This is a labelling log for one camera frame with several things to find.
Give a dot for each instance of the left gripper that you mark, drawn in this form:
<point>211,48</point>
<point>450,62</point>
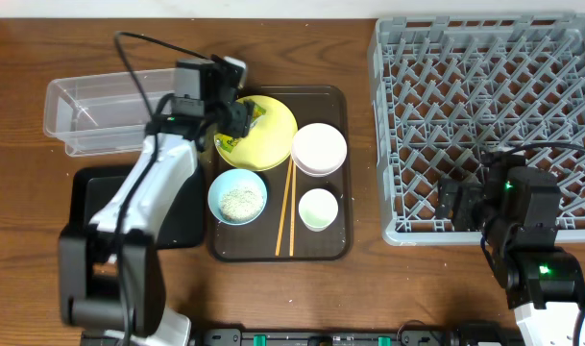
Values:
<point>239,124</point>

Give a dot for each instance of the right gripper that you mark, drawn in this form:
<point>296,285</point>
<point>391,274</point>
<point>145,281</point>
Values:
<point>450,204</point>

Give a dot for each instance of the green orange snack wrapper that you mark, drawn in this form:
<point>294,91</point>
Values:
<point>228,143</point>

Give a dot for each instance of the light blue bowl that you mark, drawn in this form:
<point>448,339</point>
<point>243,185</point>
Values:
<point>228,180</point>

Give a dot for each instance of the pink white bowl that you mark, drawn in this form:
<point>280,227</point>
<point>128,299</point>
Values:
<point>319,149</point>

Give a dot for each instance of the small green white cup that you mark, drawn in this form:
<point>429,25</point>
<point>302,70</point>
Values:
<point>318,208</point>

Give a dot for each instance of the pile of rice grains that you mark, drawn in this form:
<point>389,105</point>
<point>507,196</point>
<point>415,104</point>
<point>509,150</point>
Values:
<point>241,204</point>

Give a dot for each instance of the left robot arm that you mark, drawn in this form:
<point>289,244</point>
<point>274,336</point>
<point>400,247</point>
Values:
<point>110,277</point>

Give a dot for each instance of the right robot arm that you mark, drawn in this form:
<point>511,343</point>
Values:
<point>515,209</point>

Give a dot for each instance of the grey dishwasher rack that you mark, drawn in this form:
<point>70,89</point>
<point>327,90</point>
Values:
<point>446,88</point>

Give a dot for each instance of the black waste tray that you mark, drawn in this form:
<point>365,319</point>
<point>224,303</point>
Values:
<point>183,226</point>

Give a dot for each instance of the yellow plate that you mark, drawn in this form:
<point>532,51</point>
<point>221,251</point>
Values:
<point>269,142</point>

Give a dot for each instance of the left wooden chopstick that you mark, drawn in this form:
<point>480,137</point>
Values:
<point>283,206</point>

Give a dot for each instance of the dark brown serving tray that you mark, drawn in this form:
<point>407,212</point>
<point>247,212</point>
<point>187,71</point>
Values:
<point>267,237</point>

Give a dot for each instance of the clear plastic bin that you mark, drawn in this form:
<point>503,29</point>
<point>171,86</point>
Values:
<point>95,115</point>

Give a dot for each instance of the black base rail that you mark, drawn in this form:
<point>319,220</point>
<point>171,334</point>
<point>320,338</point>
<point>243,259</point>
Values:
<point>470,334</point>

